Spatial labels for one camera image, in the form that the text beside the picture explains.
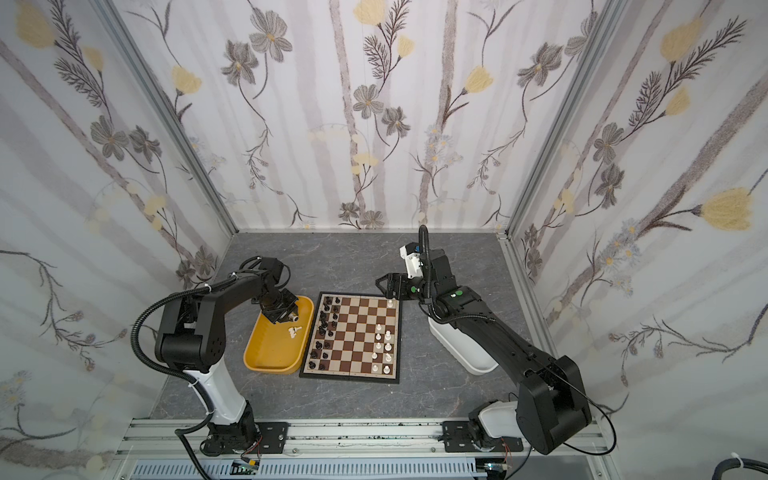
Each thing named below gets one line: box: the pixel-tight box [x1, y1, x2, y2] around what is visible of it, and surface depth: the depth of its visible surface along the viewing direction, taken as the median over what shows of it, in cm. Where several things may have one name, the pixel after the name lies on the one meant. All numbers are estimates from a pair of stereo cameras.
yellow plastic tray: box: [243, 295, 315, 375], surface depth 89 cm
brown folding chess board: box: [299, 292, 400, 384], surface depth 90 cm
